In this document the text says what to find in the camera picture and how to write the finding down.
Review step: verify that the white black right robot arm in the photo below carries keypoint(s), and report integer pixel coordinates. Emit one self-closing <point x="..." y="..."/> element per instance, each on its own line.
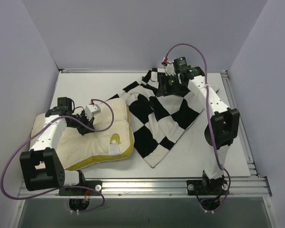
<point x="223" y="121"/>

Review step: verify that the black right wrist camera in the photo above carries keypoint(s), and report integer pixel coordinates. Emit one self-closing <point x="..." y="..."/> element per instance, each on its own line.
<point x="180" y="64"/>

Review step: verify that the white care label tag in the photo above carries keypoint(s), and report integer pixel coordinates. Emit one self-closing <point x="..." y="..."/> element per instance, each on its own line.
<point x="114" y="149"/>

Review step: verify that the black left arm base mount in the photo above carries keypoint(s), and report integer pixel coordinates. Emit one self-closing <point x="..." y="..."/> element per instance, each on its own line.
<point x="80" y="187"/>

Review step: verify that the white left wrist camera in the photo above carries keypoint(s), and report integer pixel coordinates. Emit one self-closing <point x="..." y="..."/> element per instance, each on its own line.
<point x="91" y="110"/>

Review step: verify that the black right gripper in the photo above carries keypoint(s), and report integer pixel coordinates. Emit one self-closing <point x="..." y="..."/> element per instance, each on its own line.
<point x="163" y="83"/>

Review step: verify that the aluminium front frame rail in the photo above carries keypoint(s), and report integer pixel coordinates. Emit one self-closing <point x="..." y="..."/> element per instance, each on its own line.
<point x="159" y="188"/>

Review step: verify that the cream quilted pillow yellow edge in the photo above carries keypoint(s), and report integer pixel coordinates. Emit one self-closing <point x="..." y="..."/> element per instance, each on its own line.
<point x="111" y="125"/>

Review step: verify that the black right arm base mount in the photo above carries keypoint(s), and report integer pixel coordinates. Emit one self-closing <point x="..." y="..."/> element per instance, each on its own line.
<point x="207" y="186"/>

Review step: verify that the aluminium frame rail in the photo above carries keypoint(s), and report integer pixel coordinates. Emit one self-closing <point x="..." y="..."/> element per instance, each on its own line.
<point x="71" y="71"/>
<point x="159" y="188"/>

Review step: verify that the aluminium right side rail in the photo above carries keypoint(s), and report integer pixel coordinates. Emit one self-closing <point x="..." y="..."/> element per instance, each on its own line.
<point x="240" y="160"/>

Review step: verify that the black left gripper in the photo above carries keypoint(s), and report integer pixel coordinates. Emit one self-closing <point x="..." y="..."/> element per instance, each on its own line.
<point x="84" y="123"/>

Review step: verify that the black white checkered pillowcase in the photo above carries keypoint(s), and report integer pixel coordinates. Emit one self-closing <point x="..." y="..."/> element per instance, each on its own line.
<point x="157" y="122"/>

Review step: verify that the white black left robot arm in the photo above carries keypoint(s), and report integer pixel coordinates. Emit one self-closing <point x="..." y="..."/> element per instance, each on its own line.
<point x="41" y="166"/>

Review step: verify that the aluminium back frame rail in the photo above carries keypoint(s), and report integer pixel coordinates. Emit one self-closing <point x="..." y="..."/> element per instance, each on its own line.
<point x="71" y="71"/>

